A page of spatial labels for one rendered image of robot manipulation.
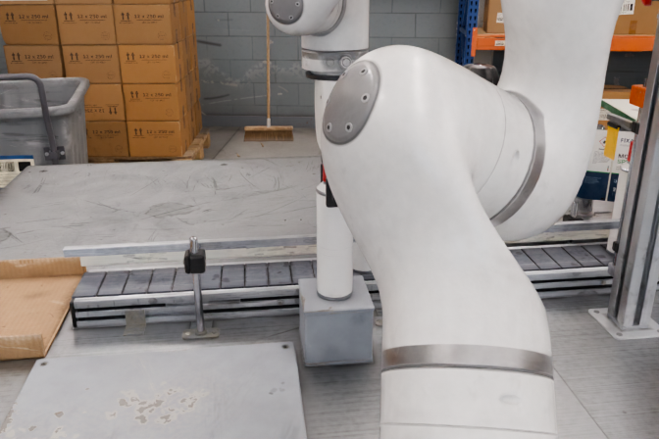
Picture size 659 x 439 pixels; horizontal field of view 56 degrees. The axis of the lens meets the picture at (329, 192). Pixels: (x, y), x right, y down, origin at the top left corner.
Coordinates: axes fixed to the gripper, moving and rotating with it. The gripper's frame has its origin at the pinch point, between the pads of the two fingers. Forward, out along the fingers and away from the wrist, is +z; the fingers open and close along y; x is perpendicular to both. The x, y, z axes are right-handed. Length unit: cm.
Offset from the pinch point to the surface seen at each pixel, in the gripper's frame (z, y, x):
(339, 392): 25.2, -11.0, 0.8
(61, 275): 25, 28, 46
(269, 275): 20.2, 14.0, 9.1
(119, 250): 12.6, 10.5, 31.8
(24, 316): 25, 14, 49
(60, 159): 52, 198, 96
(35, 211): 25, 63, 62
